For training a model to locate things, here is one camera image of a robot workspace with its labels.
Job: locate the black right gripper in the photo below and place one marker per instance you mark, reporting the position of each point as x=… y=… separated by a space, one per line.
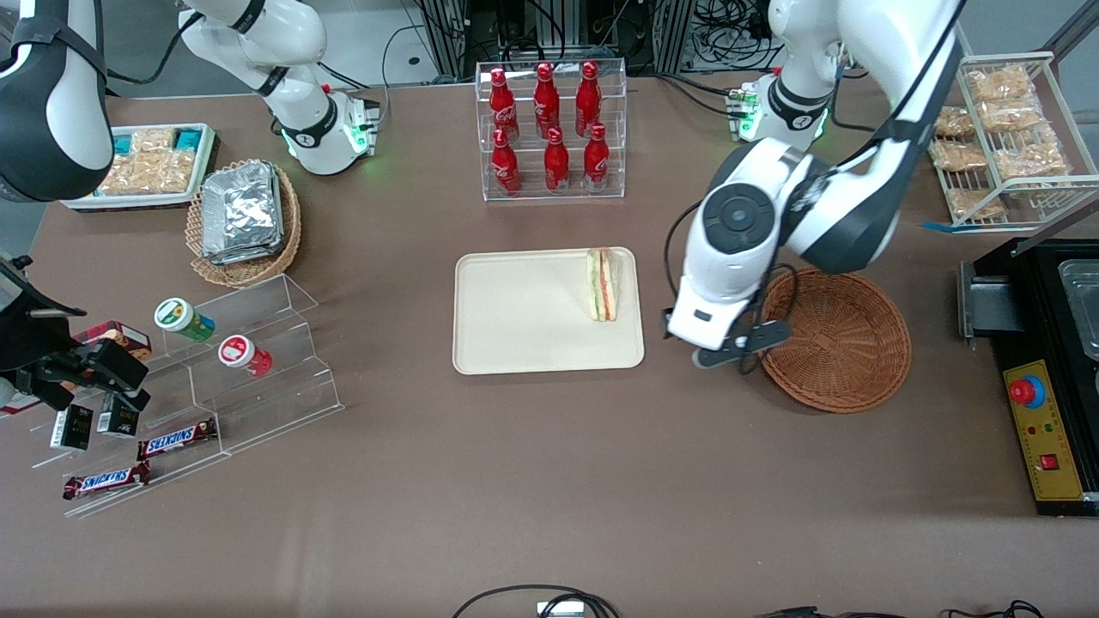
x=36 y=345

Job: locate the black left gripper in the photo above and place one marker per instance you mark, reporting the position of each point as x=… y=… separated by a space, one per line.
x=664 y=323

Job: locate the triangle sandwich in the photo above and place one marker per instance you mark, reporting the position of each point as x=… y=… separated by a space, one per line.
x=604 y=283

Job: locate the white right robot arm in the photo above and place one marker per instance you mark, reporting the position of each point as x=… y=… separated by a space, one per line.
x=283 y=51

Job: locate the beige plastic tray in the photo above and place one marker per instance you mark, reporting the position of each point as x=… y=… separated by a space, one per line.
x=532 y=313

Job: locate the brown round wicker basket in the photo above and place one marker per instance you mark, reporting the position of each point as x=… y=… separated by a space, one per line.
x=841 y=343

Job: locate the white rectangular snack tray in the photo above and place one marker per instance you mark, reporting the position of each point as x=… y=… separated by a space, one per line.
x=86 y=202

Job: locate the light oval wicker basket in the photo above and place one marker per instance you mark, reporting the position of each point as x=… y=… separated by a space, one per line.
x=249 y=270

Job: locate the small black box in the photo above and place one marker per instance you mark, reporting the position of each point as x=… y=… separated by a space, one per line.
x=72 y=427
x=118 y=419

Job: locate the red-brown chocolate box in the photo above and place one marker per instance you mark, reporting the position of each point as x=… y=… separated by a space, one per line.
x=120 y=335

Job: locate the brown Snickers bar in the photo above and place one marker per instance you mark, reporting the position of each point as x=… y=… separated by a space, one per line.
x=105 y=481
x=176 y=439

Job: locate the green lidded cup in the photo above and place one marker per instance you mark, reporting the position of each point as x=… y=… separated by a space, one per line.
x=180 y=318

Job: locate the red lidded cup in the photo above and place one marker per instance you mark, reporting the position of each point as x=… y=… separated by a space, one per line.
x=242 y=354

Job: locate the red cola bottle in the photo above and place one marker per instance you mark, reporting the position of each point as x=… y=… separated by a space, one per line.
x=587 y=101
x=546 y=103
x=556 y=165
x=596 y=161
x=505 y=167
x=503 y=107

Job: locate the clear acrylic stepped stand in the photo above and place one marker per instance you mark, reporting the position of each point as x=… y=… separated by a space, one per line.
x=275 y=386

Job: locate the clear acrylic bottle rack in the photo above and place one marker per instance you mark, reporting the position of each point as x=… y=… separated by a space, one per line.
x=618 y=129

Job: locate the silver foil packet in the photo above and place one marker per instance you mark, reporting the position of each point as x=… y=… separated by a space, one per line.
x=258 y=256
x=242 y=206

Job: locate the clear bag of crackers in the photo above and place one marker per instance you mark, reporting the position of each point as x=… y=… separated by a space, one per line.
x=146 y=174
x=153 y=141

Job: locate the teal snack box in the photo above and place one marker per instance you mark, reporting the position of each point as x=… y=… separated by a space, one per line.
x=187 y=139
x=125 y=142

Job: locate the blue tape strip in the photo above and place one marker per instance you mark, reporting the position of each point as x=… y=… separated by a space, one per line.
x=940 y=227

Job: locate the small silver device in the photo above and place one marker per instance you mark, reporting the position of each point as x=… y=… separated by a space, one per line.
x=560 y=609

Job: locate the grey metal block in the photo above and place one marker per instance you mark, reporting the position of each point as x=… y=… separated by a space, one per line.
x=987 y=305

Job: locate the clear bag of fried snacks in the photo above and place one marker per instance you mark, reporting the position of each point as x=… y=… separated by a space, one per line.
x=959 y=155
x=1030 y=156
x=1000 y=83
x=955 y=121
x=977 y=203
x=1013 y=116

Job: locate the red emergency stop button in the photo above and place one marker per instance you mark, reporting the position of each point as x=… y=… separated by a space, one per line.
x=1026 y=391

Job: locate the black machine housing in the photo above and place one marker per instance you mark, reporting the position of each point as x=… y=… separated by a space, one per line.
x=1039 y=292

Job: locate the yellow control panel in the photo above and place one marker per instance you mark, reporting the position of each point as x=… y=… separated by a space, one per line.
x=1056 y=429

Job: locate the steel pan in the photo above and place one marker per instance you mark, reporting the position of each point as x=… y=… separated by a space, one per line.
x=1082 y=309

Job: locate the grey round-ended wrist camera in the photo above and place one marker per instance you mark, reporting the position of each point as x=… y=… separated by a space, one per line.
x=717 y=359

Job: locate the aluminium frame post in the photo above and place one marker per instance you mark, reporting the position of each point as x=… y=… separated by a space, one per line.
x=674 y=34
x=446 y=34

